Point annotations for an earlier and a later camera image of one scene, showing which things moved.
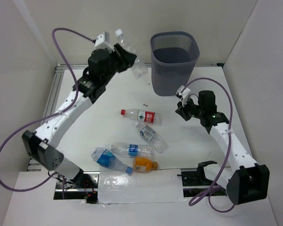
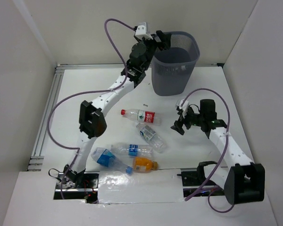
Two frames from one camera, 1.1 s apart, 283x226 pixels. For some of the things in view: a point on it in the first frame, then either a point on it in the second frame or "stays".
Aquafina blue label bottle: [132, 150] stays
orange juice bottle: [143, 164] stays
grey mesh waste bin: [174, 56] stays
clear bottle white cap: [138, 68] to [178, 68]
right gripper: [181, 110] to [178, 126]
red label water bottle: [143, 116] stays
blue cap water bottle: [103, 156] stays
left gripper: [124, 57] to [159, 39]
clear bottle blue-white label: [149, 135] stays
